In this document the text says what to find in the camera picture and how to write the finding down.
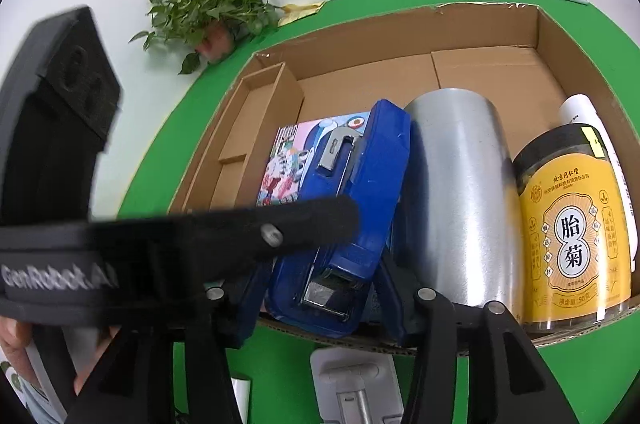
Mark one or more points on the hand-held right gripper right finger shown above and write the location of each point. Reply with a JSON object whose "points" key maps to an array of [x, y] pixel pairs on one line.
{"points": [[395, 319]]}

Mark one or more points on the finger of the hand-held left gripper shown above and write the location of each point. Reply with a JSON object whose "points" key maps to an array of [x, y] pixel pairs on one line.
{"points": [[300, 224]]}

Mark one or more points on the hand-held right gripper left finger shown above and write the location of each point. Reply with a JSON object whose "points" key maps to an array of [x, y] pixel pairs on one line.
{"points": [[250, 304]]}

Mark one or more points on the blue stapler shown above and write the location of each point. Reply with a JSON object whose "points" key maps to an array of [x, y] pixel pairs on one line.
{"points": [[385, 144]]}

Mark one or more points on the silver metal can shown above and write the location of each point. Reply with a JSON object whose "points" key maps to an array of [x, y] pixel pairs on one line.
{"points": [[460, 184]]}

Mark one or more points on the yellow label jar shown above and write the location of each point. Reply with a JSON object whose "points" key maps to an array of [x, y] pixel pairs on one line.
{"points": [[570, 229]]}

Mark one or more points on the brown cardboard box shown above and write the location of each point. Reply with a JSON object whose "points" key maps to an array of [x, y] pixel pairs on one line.
{"points": [[475, 74]]}

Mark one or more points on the white plastic bottle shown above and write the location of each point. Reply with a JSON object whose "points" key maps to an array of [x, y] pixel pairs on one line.
{"points": [[580, 109]]}

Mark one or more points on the person's left hand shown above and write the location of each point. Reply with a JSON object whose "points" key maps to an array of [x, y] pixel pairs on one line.
{"points": [[95, 354]]}

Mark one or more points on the colourful picture box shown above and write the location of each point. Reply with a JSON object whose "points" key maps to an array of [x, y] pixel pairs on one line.
{"points": [[290, 164]]}

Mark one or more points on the grey plastic tray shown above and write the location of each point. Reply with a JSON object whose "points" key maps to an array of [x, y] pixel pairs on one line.
{"points": [[350, 374]]}

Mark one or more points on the white tube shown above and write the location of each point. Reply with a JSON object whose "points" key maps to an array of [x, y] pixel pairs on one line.
{"points": [[240, 396]]}

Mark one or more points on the yellow packet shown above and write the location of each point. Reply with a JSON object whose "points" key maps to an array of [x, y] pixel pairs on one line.
{"points": [[300, 10]]}

